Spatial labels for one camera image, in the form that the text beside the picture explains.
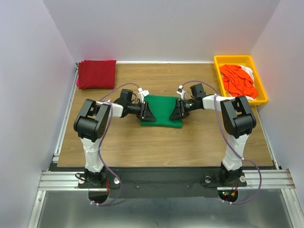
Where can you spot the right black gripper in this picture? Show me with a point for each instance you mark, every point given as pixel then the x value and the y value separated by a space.
pixel 180 107

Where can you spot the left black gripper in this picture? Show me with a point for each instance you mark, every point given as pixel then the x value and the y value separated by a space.
pixel 144 110

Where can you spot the green t shirt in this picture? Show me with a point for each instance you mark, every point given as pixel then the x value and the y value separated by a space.
pixel 162 107

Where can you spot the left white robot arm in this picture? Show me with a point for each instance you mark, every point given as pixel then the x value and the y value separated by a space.
pixel 92 124

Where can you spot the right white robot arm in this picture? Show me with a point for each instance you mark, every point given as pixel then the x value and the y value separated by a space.
pixel 236 121

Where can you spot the orange t shirt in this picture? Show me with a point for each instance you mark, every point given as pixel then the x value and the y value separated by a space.
pixel 237 82

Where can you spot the folded red t shirt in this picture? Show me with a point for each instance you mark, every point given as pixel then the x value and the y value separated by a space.
pixel 96 74

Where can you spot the folded pink t shirt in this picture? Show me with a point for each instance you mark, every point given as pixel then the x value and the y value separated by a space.
pixel 77 82

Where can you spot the white t shirt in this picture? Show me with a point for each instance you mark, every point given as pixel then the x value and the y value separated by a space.
pixel 248 70

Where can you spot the yellow plastic bin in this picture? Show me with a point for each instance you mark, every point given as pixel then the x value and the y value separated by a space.
pixel 247 61

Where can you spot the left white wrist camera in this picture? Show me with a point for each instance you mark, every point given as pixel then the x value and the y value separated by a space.
pixel 142 94

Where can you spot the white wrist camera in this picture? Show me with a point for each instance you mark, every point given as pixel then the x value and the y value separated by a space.
pixel 181 92
pixel 142 94

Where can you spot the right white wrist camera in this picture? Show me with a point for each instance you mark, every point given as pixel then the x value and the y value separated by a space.
pixel 181 92

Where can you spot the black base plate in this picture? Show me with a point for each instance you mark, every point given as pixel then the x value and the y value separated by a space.
pixel 157 182

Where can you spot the left side aluminium rail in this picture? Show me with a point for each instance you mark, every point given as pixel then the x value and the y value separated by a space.
pixel 58 147

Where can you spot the right side aluminium rail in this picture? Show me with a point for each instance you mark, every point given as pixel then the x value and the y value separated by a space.
pixel 272 154

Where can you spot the aluminium frame rail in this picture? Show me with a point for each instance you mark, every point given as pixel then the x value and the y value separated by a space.
pixel 271 179

